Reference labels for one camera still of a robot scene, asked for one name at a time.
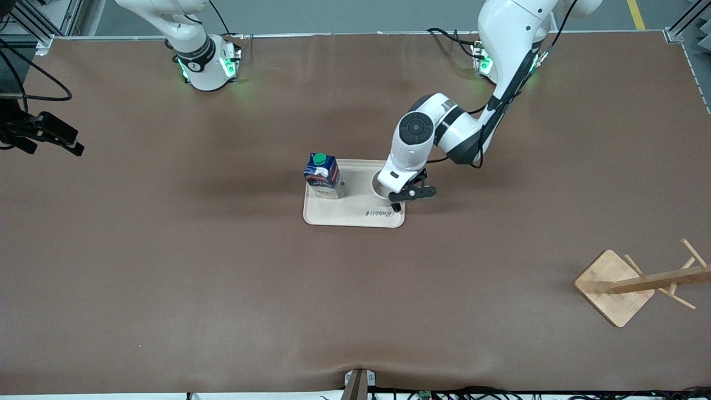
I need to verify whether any wooden mug tree stand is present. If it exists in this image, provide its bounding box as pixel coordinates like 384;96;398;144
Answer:
573;238;711;328

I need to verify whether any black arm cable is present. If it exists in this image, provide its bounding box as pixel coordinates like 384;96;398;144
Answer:
427;0;579;169
0;38;73;112

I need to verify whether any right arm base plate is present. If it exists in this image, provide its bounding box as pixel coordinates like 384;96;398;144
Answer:
220;34;244;84

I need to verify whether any white cup black handle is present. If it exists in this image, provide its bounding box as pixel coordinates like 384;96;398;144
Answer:
370;171;402;212

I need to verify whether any beige plastic tray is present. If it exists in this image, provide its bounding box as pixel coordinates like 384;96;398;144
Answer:
303;159;406;228

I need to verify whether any blue milk carton green cap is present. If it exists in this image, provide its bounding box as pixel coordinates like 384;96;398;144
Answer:
303;152;341;199

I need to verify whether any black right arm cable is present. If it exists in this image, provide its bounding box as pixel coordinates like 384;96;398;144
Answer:
0;38;73;112

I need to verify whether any black base power cable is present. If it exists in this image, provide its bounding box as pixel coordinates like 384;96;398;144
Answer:
427;27;479;56

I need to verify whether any aluminium frame profile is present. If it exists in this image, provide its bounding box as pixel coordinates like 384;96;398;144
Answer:
0;0;84;56
664;0;711;53

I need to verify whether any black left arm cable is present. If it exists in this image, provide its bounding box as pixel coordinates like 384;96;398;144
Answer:
427;0;579;169

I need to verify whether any brown table mat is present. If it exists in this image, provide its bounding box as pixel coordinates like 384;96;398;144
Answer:
0;32;711;395

